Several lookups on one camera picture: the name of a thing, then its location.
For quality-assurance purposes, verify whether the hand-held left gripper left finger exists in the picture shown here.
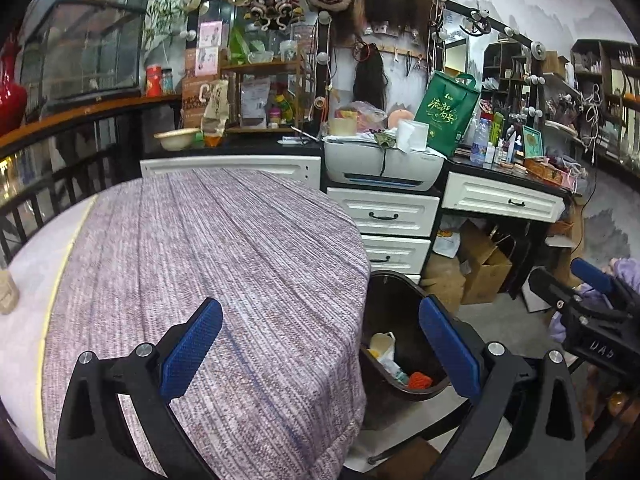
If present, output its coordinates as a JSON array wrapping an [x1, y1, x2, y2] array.
[[56, 297, 224, 480]]

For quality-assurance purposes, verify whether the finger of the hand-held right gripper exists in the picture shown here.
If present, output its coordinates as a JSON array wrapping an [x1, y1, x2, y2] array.
[[529, 267, 583, 312], [570, 257, 640, 306]]

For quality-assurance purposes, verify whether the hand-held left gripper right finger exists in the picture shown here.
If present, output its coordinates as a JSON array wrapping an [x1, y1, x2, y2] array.
[[418, 295, 587, 480]]

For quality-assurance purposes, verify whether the dark brown trash bin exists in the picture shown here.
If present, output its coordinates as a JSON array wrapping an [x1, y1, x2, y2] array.
[[359, 270, 483, 401]]

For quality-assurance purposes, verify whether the purple cloth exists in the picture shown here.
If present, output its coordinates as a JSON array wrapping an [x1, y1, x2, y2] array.
[[547, 257, 640, 341]]

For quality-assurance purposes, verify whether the cream paper piece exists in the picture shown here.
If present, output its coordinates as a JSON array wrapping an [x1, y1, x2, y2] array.
[[369, 331, 397, 363]]

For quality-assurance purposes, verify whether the cardboard box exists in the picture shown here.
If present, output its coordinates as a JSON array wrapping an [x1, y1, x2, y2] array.
[[457, 220, 516, 306]]

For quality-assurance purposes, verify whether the purple woven tablecloth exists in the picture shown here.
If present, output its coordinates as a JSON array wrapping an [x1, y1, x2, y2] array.
[[42, 167, 372, 480]]

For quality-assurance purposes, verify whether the white orange-print plastic bag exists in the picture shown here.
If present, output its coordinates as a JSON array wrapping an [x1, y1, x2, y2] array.
[[432, 217, 463, 259]]

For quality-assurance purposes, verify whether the clear water bottle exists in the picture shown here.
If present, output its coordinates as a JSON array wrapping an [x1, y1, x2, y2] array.
[[470, 120, 488, 166]]

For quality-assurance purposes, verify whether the white yellow-edged table cover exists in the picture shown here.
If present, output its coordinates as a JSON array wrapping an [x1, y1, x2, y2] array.
[[0, 195, 98, 461]]

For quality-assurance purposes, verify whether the white cabinet panel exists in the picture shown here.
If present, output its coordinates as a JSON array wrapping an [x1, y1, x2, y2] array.
[[140, 155, 322, 190]]

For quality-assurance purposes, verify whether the beige container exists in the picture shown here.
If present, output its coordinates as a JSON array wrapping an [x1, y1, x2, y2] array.
[[0, 270, 20, 315]]

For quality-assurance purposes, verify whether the white printer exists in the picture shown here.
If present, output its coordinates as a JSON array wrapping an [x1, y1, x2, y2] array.
[[322, 137, 446, 192]]

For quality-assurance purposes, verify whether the green tote bag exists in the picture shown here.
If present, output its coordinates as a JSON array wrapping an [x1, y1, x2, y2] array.
[[414, 71, 482, 157]]

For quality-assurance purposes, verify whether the cream bowl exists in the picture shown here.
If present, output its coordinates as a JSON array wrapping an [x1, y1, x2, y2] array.
[[153, 127, 201, 152]]

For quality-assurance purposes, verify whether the white paper box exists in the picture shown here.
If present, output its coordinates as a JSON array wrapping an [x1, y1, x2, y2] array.
[[396, 120, 430, 153]]

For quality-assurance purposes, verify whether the black railing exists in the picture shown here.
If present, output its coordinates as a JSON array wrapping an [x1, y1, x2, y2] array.
[[0, 110, 183, 261]]

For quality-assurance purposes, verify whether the kraft snack bag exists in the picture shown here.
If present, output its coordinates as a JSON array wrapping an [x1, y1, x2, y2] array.
[[200, 80, 230, 147]]

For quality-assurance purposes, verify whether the brown printed box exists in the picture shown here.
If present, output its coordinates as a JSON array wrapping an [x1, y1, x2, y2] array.
[[181, 75, 221, 128]]

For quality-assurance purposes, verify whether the dark purple pouch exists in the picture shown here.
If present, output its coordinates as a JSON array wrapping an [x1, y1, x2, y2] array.
[[240, 78, 271, 128]]

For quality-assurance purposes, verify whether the black wig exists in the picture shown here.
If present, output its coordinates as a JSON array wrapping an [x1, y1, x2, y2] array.
[[352, 52, 390, 111]]

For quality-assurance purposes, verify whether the wooden shelf rack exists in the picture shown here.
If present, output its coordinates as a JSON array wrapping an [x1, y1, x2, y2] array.
[[220, 55, 308, 133]]

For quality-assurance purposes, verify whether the green pouch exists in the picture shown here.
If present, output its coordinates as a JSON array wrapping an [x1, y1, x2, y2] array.
[[229, 27, 251, 63]]

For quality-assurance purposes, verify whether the red vase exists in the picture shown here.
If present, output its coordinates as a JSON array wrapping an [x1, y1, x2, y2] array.
[[0, 42, 28, 133]]

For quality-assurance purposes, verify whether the pink picture card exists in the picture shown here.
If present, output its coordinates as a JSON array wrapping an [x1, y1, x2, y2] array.
[[198, 21, 223, 48]]

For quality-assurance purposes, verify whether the glass display case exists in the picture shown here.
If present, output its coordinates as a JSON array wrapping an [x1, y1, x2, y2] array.
[[20, 0, 146, 106]]

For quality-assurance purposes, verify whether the green bamboo plant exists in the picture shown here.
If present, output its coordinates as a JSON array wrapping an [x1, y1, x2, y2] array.
[[142, 0, 221, 51]]

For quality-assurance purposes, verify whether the white drawer with black handle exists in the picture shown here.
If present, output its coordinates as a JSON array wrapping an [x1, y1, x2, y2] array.
[[326, 187, 441, 238], [442, 171, 566, 223], [360, 234, 432, 275]]

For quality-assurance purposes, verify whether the teal picture frame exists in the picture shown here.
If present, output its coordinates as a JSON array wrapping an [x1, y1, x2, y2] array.
[[520, 126, 543, 161]]

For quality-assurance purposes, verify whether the dark wall shelf unit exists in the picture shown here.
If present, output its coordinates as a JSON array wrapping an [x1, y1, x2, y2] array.
[[570, 37, 640, 171]]

